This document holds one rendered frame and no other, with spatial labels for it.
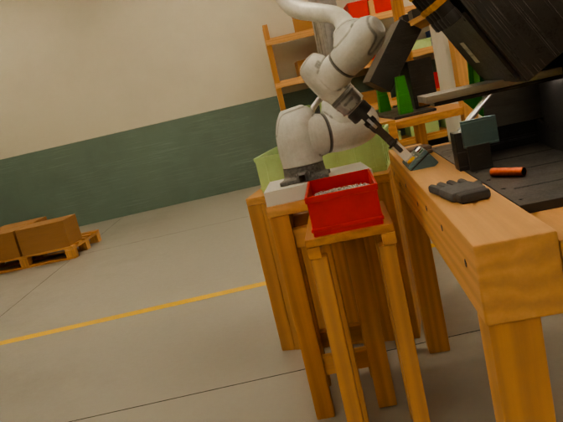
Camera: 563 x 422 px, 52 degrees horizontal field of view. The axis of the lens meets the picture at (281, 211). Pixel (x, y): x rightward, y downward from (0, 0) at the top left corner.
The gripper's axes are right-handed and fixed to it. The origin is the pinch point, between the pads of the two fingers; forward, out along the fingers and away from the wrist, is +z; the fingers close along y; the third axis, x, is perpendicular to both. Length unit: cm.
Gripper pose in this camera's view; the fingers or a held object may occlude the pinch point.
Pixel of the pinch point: (401, 151)
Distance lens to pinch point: 188.1
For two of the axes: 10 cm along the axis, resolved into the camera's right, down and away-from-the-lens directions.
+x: 6.7, -7.1, -2.1
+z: 7.4, 6.7, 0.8
